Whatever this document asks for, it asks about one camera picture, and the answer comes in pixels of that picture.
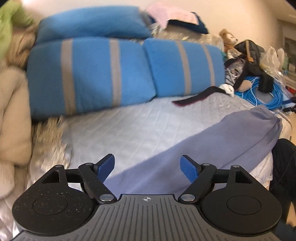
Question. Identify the brown teddy bear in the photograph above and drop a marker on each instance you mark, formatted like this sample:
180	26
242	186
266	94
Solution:
227	38

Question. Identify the quilted grey bedspread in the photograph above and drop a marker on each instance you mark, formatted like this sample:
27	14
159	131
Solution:
129	125

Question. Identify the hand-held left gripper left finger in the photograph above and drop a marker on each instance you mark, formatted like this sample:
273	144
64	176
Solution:
106	165

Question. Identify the silver floral cover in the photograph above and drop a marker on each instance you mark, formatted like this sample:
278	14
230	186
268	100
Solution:
208	39

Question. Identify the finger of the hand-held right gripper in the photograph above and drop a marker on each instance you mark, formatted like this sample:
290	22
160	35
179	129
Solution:
291	105

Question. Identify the clear plastic bag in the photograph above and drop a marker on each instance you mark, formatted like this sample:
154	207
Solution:
270	58

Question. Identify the tan plush toy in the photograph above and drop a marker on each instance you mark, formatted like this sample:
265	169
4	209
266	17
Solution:
245	85

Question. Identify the plain blue pillow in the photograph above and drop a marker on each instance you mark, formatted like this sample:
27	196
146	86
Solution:
92	23

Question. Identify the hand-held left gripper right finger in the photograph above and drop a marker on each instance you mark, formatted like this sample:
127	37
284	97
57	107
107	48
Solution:
189	169

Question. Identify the beige knitted blanket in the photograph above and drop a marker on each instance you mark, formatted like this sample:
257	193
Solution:
20	44

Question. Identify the lace-trimmed grey cloth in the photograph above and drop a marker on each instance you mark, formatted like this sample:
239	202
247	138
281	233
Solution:
48	139

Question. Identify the pink cloth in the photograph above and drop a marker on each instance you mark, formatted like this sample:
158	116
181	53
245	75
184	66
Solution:
171	14

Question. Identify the blue-grey fleece pants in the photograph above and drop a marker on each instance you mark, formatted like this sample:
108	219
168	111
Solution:
208	141

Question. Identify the white sock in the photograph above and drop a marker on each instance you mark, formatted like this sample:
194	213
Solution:
227	89

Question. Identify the person's black trousers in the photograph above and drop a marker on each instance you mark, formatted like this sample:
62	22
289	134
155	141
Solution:
284	166

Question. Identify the cream comforter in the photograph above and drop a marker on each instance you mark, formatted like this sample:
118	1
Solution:
13	115

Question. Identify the striped blue pillow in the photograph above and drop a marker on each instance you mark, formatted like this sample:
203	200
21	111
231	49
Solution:
92	74
161	67

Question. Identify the green blanket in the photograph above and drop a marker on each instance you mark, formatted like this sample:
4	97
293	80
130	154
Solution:
9	25

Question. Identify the black bag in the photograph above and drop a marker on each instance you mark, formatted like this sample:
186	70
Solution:
251	49

